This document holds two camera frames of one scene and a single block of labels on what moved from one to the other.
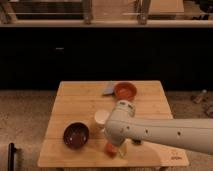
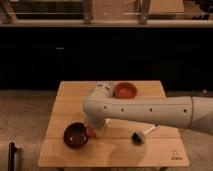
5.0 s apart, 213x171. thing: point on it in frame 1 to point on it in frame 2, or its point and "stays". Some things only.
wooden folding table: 74,139 stays
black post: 11,156 stays
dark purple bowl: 76,135 stays
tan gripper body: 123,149 to 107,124
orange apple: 109,149 to 90,132
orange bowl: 125,91 stays
